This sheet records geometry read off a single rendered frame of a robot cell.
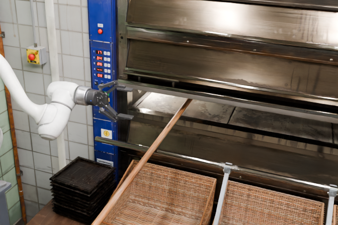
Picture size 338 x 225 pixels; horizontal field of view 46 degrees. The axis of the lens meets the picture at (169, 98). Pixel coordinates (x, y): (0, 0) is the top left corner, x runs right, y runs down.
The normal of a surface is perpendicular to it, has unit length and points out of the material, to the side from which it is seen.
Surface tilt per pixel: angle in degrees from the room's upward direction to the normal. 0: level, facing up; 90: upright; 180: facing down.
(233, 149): 70
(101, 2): 90
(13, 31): 90
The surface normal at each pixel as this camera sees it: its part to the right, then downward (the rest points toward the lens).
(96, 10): -0.32, 0.36
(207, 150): -0.29, 0.03
